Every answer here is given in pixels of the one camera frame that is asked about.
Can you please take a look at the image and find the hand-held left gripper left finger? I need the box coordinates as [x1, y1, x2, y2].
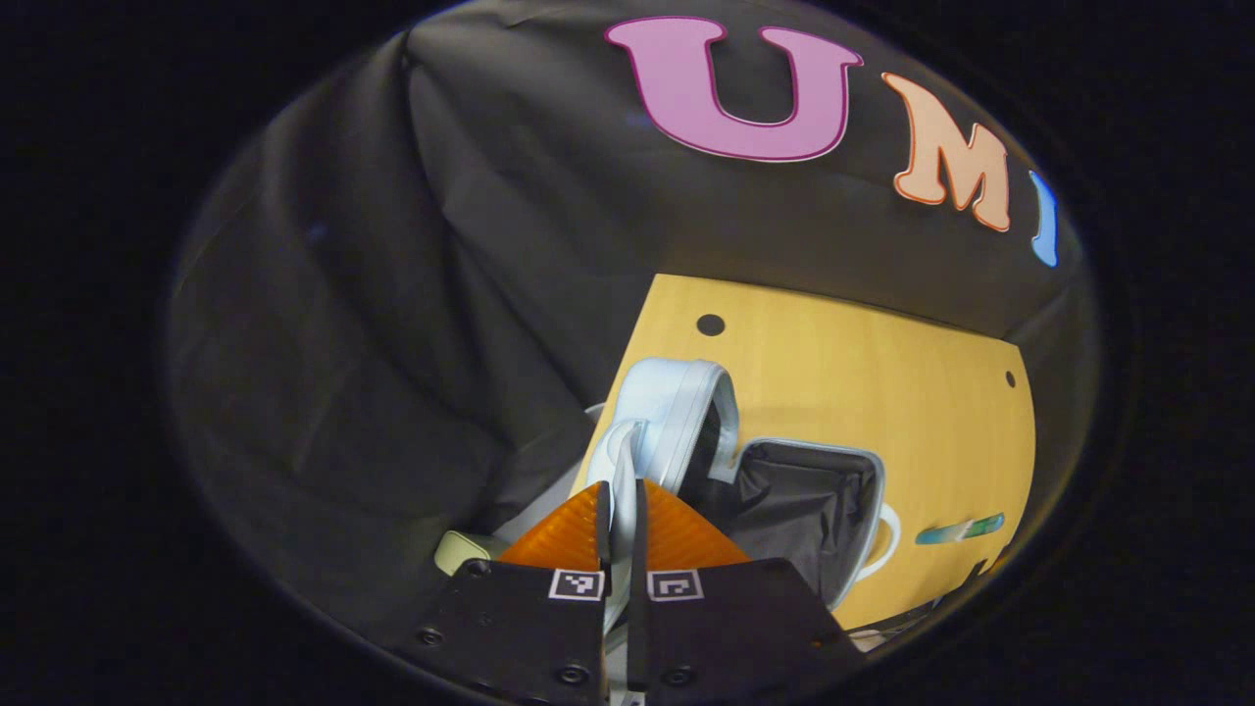
[397, 480, 611, 706]

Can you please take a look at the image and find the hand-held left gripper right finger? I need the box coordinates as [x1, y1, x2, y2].
[627, 479, 869, 706]

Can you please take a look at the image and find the light blue suitcase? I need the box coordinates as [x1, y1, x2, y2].
[495, 358, 901, 706]

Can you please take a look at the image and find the teal bottle with blue cap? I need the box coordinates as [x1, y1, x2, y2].
[915, 512, 1007, 546]

